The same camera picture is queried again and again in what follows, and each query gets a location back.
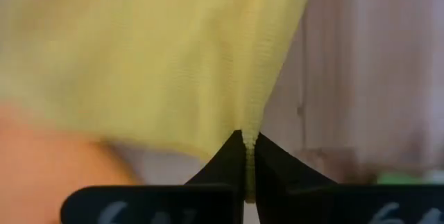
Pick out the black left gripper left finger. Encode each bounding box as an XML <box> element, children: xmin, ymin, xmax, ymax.
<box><xmin>60</xmin><ymin>129</ymin><xmax>247</xmax><ymax>224</ymax></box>

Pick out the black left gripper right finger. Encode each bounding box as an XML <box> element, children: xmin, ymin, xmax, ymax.
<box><xmin>255</xmin><ymin>132</ymin><xmax>444</xmax><ymax>224</ymax></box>

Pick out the green microfiber towel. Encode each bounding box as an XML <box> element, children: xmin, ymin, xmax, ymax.
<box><xmin>376</xmin><ymin>171</ymin><xmax>444</xmax><ymax>185</ymax></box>

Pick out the orange microfiber towel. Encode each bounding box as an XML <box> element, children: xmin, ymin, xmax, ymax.
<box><xmin>0</xmin><ymin>102</ymin><xmax>139</xmax><ymax>224</ymax></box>

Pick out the yellow microfiber towel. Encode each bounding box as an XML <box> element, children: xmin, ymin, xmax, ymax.
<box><xmin>0</xmin><ymin>0</ymin><xmax>316</xmax><ymax>204</ymax></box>

